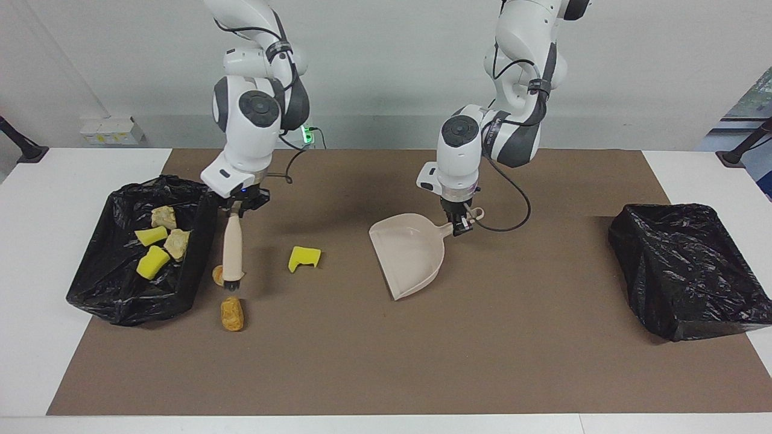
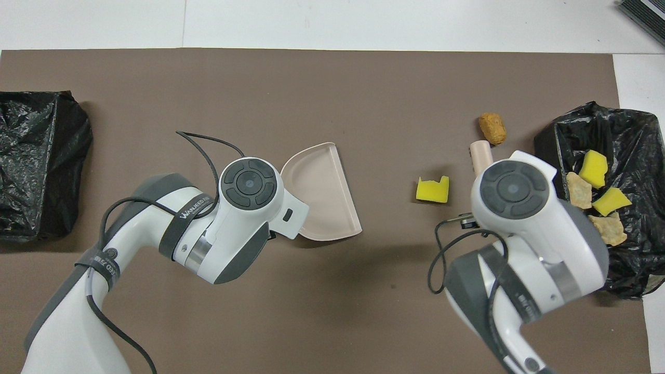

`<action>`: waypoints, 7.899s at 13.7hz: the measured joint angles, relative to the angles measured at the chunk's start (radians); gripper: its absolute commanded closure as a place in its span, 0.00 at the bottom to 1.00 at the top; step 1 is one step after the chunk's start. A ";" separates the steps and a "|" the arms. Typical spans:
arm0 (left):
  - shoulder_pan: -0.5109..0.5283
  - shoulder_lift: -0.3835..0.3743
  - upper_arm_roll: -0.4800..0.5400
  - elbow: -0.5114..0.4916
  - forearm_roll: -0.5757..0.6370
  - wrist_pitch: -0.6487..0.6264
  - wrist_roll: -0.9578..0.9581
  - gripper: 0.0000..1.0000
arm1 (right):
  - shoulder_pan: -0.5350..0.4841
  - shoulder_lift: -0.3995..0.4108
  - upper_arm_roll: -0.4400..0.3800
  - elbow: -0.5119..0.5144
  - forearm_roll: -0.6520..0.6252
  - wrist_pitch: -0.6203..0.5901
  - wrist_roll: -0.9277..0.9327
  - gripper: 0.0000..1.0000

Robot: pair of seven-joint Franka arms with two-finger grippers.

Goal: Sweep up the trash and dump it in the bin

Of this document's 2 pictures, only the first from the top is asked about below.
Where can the black bag-lined bin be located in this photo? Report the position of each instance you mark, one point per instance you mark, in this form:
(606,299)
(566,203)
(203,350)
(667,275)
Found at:
(681,271)
(108,289)

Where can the brown toy bread roll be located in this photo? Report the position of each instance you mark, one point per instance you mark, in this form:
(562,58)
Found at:
(232,314)

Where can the brown table mat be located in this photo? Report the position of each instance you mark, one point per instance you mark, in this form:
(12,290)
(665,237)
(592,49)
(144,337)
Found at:
(482,361)

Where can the beige striped foam bread chunk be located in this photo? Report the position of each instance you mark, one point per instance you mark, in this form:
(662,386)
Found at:
(163,217)

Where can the glass window pane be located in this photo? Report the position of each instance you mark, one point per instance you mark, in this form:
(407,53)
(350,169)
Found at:
(757,96)

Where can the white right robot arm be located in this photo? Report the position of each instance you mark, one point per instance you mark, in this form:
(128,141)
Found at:
(253,138)

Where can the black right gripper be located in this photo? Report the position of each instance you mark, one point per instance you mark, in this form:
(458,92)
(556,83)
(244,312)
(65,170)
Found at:
(253,196)

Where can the orange striped toy croissant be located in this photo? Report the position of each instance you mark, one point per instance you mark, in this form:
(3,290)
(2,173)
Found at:
(217,276)

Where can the beige brush with black bristles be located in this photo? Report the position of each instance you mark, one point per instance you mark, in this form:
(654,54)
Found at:
(232,247)

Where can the black stand leg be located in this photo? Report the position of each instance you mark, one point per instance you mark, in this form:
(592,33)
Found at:
(27,150)
(733,158)

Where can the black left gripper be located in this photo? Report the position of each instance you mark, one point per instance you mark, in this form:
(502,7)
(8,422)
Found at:
(458,208)

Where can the notched yellow sponge piece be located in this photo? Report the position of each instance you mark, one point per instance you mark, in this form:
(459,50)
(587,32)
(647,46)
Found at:
(303,258)

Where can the beige plastic dustpan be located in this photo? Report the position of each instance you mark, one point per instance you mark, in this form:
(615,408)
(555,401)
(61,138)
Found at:
(410,253)

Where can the white wall socket box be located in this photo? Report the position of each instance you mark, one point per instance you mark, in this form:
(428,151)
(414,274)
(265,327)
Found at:
(111,131)

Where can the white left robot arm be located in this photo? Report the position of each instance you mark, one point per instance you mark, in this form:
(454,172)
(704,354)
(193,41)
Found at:
(458,166)

